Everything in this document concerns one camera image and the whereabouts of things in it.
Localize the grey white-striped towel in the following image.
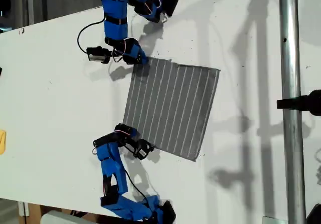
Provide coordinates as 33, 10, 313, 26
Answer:
122, 57, 221, 162

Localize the grey vertical bar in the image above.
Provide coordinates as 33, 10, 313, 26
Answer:
26, 0, 35, 25

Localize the yellow object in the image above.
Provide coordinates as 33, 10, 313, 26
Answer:
0, 129, 7, 155

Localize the wooden table leg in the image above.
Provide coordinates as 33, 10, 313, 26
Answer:
25, 203, 42, 224

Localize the black clamp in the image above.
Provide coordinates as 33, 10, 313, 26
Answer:
276, 89, 321, 116

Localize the black rounded object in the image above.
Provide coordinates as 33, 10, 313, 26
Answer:
305, 203, 321, 224

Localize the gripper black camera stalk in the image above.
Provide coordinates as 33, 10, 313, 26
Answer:
122, 136, 139, 154
108, 48, 125, 59

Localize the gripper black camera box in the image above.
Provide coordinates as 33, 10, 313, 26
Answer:
134, 139, 154, 161
86, 46, 111, 64

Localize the gripper black camera cable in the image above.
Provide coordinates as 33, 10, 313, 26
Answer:
77, 17, 106, 55
122, 167, 151, 207

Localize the white metal bracket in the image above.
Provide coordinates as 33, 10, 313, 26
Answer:
18, 201, 30, 217

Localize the steel post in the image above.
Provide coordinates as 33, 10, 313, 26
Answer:
278, 0, 308, 224

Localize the shiny metal bracket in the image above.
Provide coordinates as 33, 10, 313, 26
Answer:
262, 215, 289, 224

